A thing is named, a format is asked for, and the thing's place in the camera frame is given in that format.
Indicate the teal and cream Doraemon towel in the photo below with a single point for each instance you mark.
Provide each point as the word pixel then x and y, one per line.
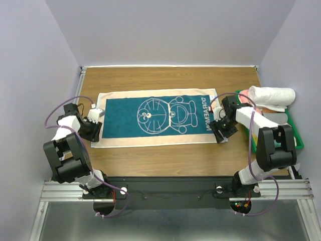
pixel 156 118

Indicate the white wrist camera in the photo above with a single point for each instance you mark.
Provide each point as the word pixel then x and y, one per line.
pixel 95 114
pixel 216 112

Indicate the pink rolled towel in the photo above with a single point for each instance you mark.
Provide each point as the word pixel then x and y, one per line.
pixel 243 98

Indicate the white rolled towel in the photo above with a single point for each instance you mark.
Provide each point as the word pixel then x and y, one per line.
pixel 274 97

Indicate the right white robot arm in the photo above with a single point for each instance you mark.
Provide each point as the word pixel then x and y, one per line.
pixel 275 149

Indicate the aluminium frame rail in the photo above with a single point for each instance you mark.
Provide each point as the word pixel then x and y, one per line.
pixel 284 210

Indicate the circuit board with leds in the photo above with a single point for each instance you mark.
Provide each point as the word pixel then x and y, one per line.
pixel 243 206

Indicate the mint green rolled towel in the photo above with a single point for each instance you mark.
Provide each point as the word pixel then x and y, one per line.
pixel 298 144

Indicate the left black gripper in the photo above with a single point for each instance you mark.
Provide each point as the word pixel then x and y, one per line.
pixel 94 136

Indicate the grey rolled towel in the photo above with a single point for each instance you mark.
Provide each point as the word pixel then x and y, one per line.
pixel 280 118

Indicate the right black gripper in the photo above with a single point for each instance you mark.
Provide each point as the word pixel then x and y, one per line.
pixel 215 125

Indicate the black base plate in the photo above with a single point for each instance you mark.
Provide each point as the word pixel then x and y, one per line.
pixel 145 193

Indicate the yellow rolled towel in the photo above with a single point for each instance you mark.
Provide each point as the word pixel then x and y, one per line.
pixel 254 139

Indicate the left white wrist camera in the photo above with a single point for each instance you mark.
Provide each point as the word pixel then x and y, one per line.
pixel 95 114

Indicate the green plastic tray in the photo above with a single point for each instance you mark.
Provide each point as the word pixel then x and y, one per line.
pixel 291 123

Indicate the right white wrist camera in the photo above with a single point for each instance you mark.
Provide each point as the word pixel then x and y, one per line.
pixel 216 112

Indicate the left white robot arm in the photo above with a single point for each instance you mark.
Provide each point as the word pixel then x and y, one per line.
pixel 67 156

